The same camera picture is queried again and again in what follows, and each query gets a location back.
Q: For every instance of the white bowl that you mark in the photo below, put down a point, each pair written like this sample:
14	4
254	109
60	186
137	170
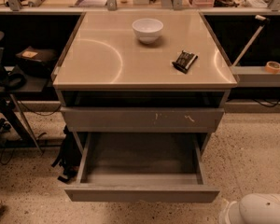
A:
147	30

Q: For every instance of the black bag with label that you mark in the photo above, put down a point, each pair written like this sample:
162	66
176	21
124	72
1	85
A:
37	62

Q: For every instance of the white stick with black tip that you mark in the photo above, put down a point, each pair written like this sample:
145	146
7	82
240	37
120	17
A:
262	22

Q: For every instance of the tape roll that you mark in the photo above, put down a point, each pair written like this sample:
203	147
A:
272	67

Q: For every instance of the grey drawer cabinet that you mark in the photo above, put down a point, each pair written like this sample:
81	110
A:
105	65

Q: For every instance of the black side stand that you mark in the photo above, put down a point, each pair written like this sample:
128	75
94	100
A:
15	116

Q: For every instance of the black headphones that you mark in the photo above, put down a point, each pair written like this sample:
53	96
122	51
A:
10	81

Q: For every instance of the black snack packet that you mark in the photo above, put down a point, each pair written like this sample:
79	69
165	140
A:
184	61

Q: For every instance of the black backpack on floor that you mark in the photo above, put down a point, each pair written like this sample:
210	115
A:
69	157

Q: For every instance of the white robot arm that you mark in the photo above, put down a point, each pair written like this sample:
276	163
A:
254	208

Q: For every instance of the grey drawer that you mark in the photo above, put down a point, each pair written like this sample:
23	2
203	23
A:
147	167
142	120

